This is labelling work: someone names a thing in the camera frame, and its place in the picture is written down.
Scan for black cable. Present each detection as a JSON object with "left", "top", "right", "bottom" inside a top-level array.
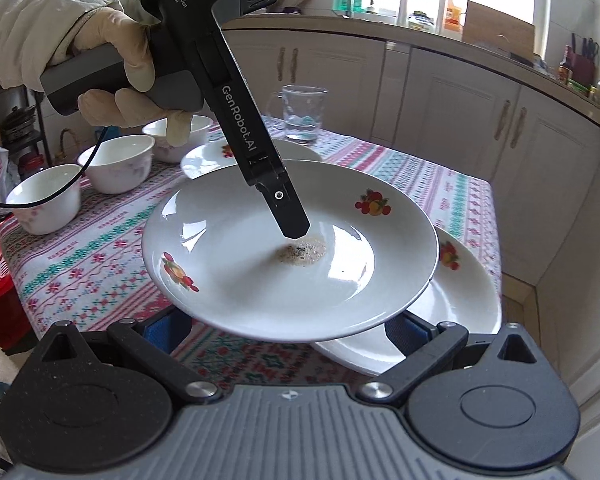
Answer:
[{"left": 0, "top": 125, "right": 112, "bottom": 209}]

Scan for white bowl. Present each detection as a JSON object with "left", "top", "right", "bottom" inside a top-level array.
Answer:
[
  {"left": 141, "top": 115, "right": 215, "bottom": 164},
  {"left": 76, "top": 134, "right": 156, "bottom": 195},
  {"left": 5, "top": 163, "right": 84, "bottom": 236}
]

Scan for wooden cutting board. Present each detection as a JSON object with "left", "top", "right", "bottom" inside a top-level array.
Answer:
[{"left": 462, "top": 0, "right": 537, "bottom": 64}]

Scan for knife block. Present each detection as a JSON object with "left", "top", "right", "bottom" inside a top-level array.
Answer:
[{"left": 570, "top": 33, "right": 600, "bottom": 87}]

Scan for white plate with fruit print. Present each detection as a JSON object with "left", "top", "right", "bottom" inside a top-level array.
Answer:
[
  {"left": 312, "top": 225, "right": 504, "bottom": 377},
  {"left": 180, "top": 137, "right": 326, "bottom": 181},
  {"left": 141, "top": 159, "right": 440, "bottom": 345}
]

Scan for patterned tablecloth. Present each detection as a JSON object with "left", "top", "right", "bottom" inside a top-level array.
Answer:
[{"left": 0, "top": 115, "right": 504, "bottom": 392}]

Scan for cream kitchen cabinets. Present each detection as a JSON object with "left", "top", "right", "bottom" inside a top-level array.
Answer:
[{"left": 220, "top": 25, "right": 600, "bottom": 361}]

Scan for person's left forearm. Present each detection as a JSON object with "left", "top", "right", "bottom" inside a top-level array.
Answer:
[{"left": 0, "top": 0, "right": 126, "bottom": 92}]

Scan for clear glass mug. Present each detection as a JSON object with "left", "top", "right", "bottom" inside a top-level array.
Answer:
[{"left": 271, "top": 84, "right": 330, "bottom": 144}]

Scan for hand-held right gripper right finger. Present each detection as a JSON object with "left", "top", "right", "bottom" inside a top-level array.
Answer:
[{"left": 357, "top": 311, "right": 552, "bottom": 409}]

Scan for person's left hand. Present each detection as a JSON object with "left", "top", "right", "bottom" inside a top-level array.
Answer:
[{"left": 72, "top": 7, "right": 197, "bottom": 148}]

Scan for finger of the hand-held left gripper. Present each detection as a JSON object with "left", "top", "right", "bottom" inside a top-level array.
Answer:
[{"left": 253, "top": 171, "right": 312, "bottom": 240}]

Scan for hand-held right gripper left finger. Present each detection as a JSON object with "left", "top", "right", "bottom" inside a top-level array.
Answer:
[{"left": 27, "top": 309, "right": 223, "bottom": 408}]

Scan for orange bottle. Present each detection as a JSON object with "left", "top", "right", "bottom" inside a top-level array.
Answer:
[{"left": 444, "top": 0, "right": 464, "bottom": 31}]

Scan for dark cooking pot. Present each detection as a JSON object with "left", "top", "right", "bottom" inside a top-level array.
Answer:
[{"left": 1, "top": 105, "right": 38, "bottom": 143}]

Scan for red-lid jar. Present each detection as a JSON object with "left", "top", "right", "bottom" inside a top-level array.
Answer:
[{"left": 18, "top": 152, "right": 47, "bottom": 182}]

